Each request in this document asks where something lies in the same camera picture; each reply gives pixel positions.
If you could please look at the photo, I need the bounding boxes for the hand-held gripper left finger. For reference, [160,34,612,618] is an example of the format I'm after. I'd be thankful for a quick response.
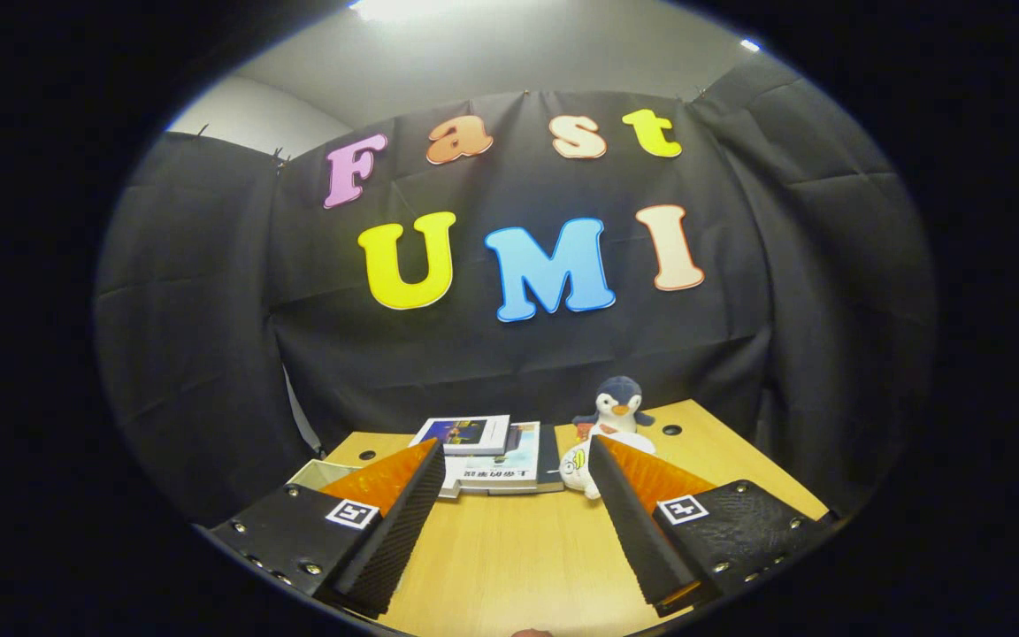
[209,438,447,620]

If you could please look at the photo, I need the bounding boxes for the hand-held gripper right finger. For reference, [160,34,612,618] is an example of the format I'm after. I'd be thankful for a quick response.
[587,434,831,618]

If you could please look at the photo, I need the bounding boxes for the green fabric storage box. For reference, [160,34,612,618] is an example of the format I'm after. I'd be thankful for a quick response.
[287,459,362,493]

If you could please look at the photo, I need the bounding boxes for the white seal plush toy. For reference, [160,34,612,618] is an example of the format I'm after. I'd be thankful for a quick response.
[560,431,656,501]

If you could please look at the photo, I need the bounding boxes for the black cover book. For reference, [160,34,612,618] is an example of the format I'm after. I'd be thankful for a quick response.
[536,425,566,494]

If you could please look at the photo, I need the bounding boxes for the small blue cover book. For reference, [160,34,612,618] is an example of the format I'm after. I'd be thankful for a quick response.
[410,414,511,457]

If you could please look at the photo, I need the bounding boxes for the white teal cover book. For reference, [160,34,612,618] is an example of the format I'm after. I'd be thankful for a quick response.
[455,422,541,493]

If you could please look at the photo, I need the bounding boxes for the penguin plush toy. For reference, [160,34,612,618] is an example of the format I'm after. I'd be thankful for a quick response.
[571,376,656,439]

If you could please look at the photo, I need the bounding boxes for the large ceiling light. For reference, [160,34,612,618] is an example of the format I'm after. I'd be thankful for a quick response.
[349,0,475,23]

